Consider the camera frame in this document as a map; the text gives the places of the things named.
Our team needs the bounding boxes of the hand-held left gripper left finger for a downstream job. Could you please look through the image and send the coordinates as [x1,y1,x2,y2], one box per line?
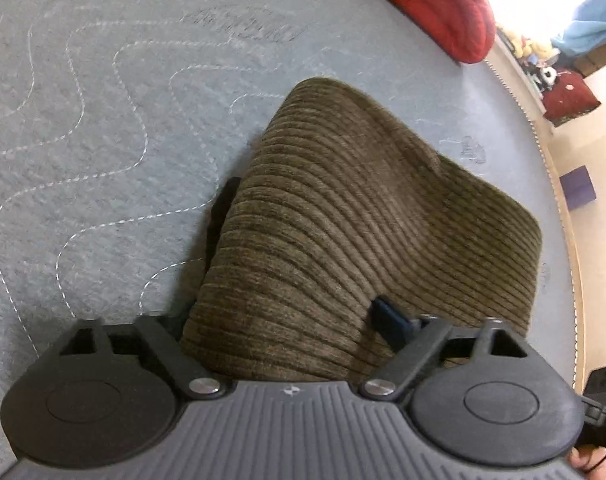
[60,314,230,402]

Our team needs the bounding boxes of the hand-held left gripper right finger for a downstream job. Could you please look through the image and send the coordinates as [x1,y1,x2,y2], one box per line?
[360,296,532,402]

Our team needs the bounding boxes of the brown corduroy pants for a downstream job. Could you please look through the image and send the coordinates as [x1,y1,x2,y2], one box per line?
[180,77,543,384]

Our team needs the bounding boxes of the person's right hand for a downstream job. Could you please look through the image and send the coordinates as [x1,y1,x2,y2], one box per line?
[565,446,606,480]

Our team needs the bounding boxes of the purple block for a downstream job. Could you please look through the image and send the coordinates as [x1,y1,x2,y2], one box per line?
[559,165,598,210]

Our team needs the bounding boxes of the grey quilted mattress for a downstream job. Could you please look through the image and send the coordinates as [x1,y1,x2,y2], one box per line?
[0,0,580,480]

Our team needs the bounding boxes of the dark red cushion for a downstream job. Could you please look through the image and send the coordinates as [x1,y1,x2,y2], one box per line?
[540,68,602,122]

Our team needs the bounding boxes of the pile of stuffed toys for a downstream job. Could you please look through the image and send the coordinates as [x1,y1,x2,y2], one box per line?
[497,24,560,92]

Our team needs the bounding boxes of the red blanket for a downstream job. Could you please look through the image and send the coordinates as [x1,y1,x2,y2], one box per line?
[330,0,498,65]

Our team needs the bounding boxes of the brown wooden furniture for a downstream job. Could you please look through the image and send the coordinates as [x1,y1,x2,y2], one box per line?
[575,40,606,79]

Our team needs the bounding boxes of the blue cloth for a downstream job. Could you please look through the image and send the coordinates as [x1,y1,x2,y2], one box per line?
[550,0,606,59]

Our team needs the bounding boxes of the wooden bed frame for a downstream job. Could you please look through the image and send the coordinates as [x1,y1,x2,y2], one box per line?
[485,55,584,392]

